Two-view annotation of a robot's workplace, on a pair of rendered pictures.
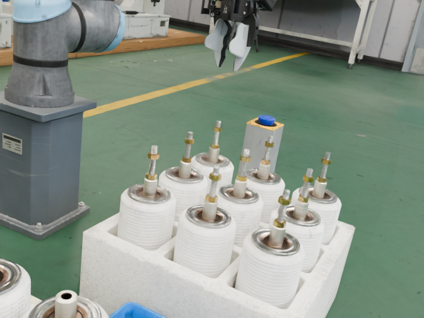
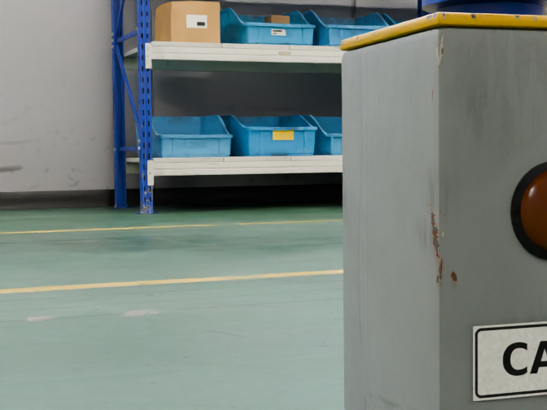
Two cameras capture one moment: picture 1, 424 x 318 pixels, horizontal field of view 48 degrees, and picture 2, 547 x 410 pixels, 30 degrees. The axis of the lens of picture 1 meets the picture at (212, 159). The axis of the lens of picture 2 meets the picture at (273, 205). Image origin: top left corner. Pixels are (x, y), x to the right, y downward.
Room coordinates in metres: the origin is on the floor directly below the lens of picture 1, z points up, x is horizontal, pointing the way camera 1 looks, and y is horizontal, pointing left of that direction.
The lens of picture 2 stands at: (1.36, 0.07, 0.28)
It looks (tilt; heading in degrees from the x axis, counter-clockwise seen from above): 3 degrees down; 227
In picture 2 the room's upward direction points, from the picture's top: 1 degrees counter-clockwise
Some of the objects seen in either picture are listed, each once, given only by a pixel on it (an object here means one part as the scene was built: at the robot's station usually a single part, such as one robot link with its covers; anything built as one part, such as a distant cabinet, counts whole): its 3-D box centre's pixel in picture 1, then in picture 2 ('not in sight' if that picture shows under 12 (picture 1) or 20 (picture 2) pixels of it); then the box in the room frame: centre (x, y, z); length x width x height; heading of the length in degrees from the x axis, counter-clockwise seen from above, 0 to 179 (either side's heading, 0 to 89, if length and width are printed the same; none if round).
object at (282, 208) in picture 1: (282, 212); not in sight; (0.65, -0.12, 0.30); 0.01 x 0.01 x 0.08
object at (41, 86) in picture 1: (40, 77); not in sight; (1.06, 0.41, 0.35); 0.15 x 0.15 x 0.10
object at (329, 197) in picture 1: (317, 195); not in sight; (0.86, -0.22, 0.25); 0.08 x 0.08 x 0.01
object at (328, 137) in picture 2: not in sight; (342, 135); (-2.52, -3.62, 0.36); 0.50 x 0.38 x 0.21; 69
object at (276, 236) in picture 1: (277, 235); not in sight; (0.65, -0.12, 0.26); 0.02 x 0.02 x 0.03
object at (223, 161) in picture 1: (212, 160); not in sight; (0.96, 0.00, 0.25); 0.08 x 0.08 x 0.01
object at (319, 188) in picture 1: (319, 188); not in sight; (0.86, -0.22, 0.26); 0.02 x 0.02 x 0.03
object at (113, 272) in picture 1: (224, 268); not in sight; (0.81, -0.06, 0.09); 0.39 x 0.39 x 0.18; 65
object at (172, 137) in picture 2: not in sight; (181, 136); (-1.73, -3.95, 0.36); 0.50 x 0.38 x 0.21; 69
